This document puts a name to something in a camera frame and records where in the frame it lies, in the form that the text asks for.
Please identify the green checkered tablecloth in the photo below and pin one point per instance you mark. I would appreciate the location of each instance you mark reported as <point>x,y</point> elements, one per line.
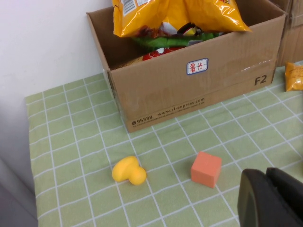
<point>82,142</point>

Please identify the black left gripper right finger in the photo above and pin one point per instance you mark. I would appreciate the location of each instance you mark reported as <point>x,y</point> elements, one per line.
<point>286,184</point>

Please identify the cardboard box with biscuit label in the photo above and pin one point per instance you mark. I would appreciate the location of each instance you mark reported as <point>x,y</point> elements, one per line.
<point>292,35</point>

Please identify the green snack bag with barcode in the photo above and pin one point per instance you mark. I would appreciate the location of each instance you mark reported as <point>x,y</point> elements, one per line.
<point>161,41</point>

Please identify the red chips bag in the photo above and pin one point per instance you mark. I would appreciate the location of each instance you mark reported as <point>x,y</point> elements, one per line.
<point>156,54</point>

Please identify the yellow rubber duck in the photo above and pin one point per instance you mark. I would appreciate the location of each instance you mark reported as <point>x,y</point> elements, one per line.
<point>129,171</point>

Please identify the cardboard box marked F2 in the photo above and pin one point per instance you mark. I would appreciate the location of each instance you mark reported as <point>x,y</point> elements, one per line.
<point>213,89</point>

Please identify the large yellow chips bag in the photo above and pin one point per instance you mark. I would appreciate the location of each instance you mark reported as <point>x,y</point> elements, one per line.
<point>213,16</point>

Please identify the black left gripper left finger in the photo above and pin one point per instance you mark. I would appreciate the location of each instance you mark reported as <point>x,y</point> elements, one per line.
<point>255,203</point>

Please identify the yellow biscuit snack pack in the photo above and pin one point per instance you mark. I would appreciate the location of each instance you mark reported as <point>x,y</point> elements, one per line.
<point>294,76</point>

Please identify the orange foam cube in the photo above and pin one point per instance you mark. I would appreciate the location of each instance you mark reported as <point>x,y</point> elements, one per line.
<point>206,169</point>

